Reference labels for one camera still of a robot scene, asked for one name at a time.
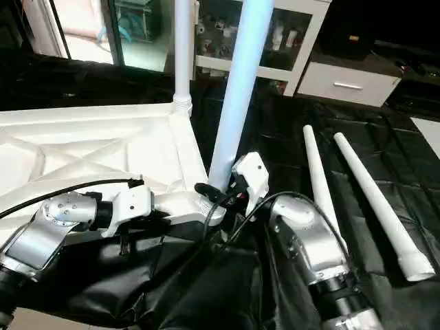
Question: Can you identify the teal plastic stool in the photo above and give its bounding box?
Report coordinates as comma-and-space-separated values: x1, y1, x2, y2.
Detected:
113, 5, 164, 46

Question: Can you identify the white plastic table top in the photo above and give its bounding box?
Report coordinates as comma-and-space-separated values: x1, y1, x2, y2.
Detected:
0, 102, 228, 243

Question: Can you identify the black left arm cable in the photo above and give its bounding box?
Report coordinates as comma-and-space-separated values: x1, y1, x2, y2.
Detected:
0, 177, 146, 222

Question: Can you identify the white drawer unit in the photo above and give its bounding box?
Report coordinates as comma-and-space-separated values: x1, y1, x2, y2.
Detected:
296, 60, 402, 108

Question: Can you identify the black table mat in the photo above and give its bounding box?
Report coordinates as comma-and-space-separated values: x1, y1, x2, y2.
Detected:
0, 55, 440, 330

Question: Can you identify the white glass door cabinet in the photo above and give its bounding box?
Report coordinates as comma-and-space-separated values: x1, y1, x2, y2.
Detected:
195, 0, 331, 98

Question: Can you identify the white plastic table leg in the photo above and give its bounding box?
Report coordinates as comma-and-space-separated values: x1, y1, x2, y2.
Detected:
173, 0, 195, 117
199, 0, 275, 228
333, 131, 437, 283
302, 124, 346, 238

